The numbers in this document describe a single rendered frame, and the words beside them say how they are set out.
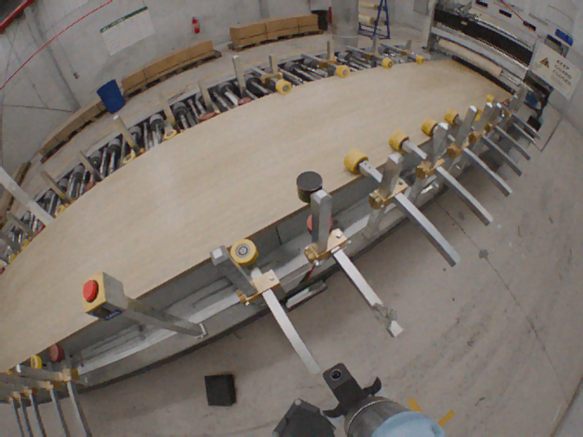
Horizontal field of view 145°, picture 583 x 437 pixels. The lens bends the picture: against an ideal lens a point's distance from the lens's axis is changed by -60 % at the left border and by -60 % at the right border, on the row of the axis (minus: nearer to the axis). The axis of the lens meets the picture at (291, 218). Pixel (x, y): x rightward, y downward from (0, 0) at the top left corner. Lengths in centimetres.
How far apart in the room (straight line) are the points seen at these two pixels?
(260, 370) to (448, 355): 126
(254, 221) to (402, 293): 121
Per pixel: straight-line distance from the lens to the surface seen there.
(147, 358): 105
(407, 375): 165
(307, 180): 52
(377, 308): 68
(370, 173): 80
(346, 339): 154
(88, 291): 50
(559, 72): 270
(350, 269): 71
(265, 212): 77
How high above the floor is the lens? 152
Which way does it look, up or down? 57 degrees down
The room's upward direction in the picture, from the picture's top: 9 degrees counter-clockwise
